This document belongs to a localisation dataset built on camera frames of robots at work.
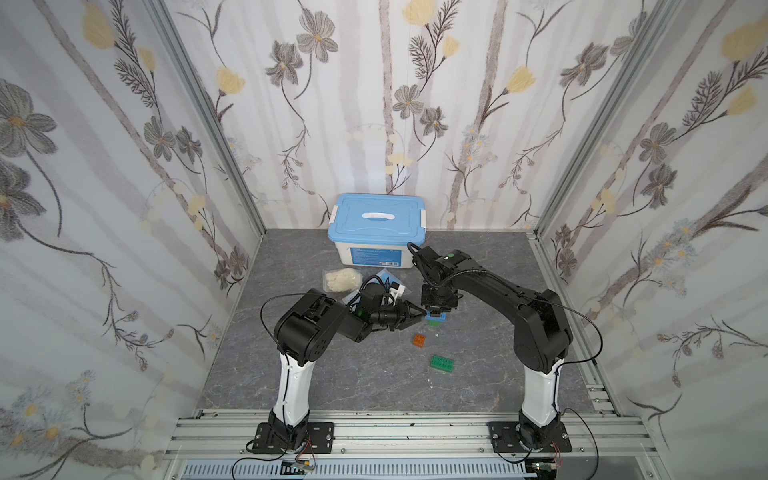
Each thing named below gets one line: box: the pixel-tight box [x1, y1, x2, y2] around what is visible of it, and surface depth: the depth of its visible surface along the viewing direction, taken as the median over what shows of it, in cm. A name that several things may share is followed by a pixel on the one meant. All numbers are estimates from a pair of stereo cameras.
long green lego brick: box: [431, 355, 455, 373], surface depth 88 cm
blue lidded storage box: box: [327, 192, 427, 269], surface depth 103 cm
